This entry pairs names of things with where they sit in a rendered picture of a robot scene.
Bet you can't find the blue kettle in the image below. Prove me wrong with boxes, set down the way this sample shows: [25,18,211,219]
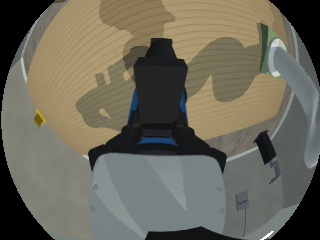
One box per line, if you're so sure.
[127,38,188,155]

